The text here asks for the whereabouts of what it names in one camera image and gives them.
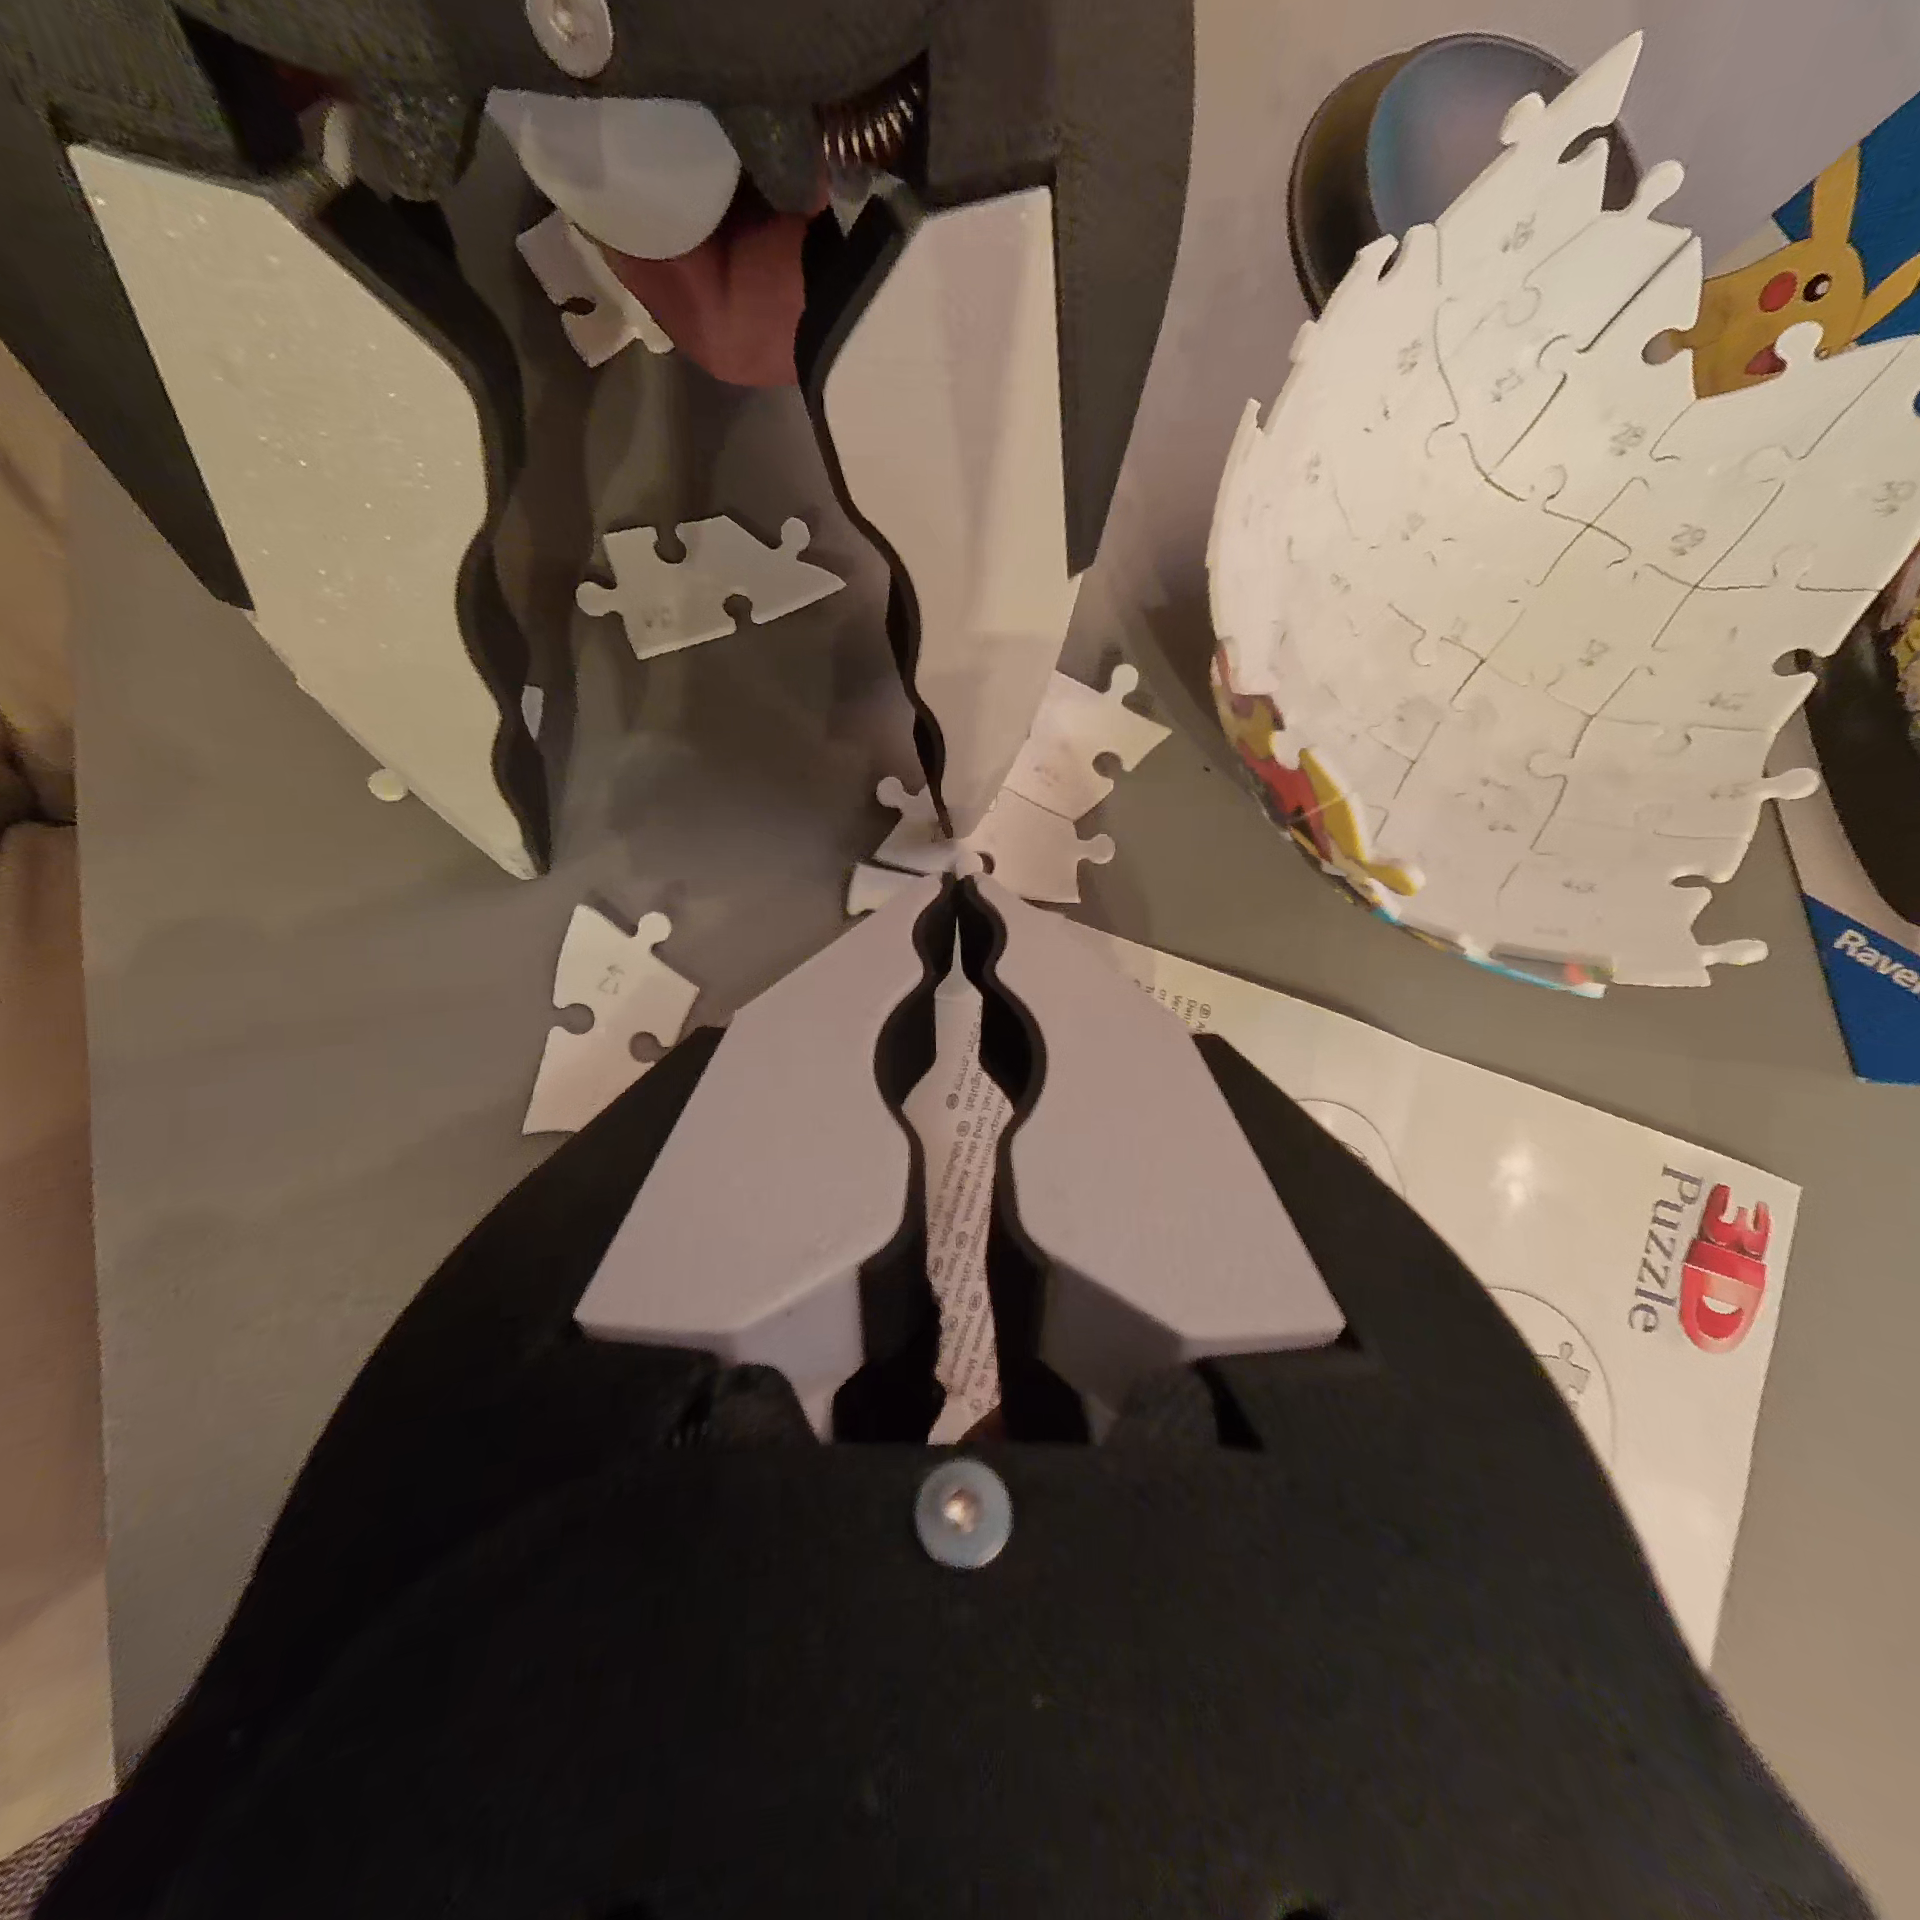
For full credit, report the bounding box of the black puzzle ball stand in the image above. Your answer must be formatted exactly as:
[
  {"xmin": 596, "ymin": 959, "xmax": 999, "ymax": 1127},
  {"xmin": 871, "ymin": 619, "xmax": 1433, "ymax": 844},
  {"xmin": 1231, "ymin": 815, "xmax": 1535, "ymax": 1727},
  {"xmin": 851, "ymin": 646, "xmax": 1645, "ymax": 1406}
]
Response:
[{"xmin": 1287, "ymin": 32, "xmax": 1644, "ymax": 318}]

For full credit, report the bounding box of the partly built puzzle ball shell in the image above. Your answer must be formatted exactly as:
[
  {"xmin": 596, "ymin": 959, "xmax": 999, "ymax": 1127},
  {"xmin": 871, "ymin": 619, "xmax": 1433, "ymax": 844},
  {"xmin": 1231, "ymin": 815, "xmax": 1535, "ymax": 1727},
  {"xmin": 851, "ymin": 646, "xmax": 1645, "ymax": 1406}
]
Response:
[{"xmin": 1204, "ymin": 29, "xmax": 1920, "ymax": 998}]

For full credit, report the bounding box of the white instruction leaflet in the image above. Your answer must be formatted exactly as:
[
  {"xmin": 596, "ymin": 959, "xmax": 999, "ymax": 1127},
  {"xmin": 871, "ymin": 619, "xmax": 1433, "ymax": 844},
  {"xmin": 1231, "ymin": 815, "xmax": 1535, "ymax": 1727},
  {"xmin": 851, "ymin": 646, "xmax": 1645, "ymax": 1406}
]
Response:
[{"xmin": 922, "ymin": 938, "xmax": 1807, "ymax": 1666}]

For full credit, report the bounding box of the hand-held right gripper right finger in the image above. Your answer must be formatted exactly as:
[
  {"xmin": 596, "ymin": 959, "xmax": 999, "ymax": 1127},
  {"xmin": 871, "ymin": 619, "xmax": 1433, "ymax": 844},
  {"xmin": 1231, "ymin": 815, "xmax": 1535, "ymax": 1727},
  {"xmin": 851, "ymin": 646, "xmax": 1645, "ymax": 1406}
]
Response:
[{"xmin": 960, "ymin": 878, "xmax": 1351, "ymax": 1445}]

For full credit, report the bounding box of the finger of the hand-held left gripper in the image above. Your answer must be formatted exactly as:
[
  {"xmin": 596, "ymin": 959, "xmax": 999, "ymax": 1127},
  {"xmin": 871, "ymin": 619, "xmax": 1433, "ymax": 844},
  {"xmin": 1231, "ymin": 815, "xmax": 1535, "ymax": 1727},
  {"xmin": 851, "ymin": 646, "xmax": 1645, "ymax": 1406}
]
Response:
[
  {"xmin": 65, "ymin": 146, "xmax": 578, "ymax": 887},
  {"xmin": 808, "ymin": 182, "xmax": 1088, "ymax": 842}
]

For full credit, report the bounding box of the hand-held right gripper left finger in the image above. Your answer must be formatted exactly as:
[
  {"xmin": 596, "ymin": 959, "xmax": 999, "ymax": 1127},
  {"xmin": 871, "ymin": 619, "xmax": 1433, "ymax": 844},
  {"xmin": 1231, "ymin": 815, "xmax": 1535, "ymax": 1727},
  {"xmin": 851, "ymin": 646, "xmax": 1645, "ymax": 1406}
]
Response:
[{"xmin": 571, "ymin": 872, "xmax": 965, "ymax": 1445}]

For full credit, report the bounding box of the person's left hand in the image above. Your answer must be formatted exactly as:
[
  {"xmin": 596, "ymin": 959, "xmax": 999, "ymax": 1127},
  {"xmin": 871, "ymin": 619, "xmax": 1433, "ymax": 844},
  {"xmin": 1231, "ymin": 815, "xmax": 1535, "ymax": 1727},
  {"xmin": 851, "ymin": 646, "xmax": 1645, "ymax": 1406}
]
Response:
[{"xmin": 599, "ymin": 195, "xmax": 826, "ymax": 394}]

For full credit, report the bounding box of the blue puzzle box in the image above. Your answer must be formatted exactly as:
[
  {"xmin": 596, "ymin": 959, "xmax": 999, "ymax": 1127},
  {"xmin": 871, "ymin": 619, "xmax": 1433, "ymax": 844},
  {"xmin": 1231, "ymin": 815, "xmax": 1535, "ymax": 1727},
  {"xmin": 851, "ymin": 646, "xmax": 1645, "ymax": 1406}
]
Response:
[{"xmin": 1696, "ymin": 88, "xmax": 1920, "ymax": 1085}]

